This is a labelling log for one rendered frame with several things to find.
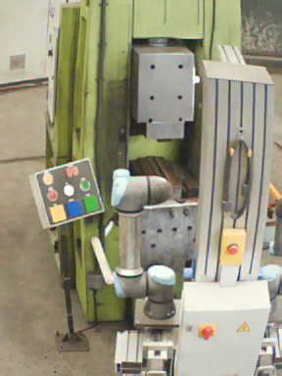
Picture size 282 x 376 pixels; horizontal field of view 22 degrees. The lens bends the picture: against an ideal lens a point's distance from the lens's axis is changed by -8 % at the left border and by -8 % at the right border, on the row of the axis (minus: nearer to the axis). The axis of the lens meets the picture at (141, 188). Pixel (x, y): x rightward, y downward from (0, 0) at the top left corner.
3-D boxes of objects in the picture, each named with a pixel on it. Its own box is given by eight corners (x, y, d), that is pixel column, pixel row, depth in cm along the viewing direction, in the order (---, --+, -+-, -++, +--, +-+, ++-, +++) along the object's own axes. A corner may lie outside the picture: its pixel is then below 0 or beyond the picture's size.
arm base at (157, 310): (175, 320, 323) (177, 304, 318) (142, 319, 323) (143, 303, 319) (176, 303, 336) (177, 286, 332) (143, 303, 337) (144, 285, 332)
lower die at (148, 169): (180, 199, 414) (181, 184, 410) (144, 202, 410) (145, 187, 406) (163, 167, 451) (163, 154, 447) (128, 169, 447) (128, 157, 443)
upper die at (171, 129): (183, 137, 399) (184, 121, 395) (146, 139, 395) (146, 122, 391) (164, 112, 436) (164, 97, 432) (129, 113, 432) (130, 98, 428)
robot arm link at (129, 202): (148, 301, 318) (151, 181, 301) (114, 302, 317) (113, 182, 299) (145, 290, 330) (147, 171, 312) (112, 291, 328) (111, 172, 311)
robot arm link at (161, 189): (178, 175, 304) (162, 178, 353) (150, 175, 303) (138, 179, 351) (178, 205, 304) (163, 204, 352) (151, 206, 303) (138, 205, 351)
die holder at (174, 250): (203, 270, 431) (209, 202, 412) (138, 277, 423) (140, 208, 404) (179, 227, 480) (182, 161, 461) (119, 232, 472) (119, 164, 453)
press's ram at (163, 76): (208, 120, 398) (209, 54, 381) (137, 123, 390) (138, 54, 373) (186, 96, 435) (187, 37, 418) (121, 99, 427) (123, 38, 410)
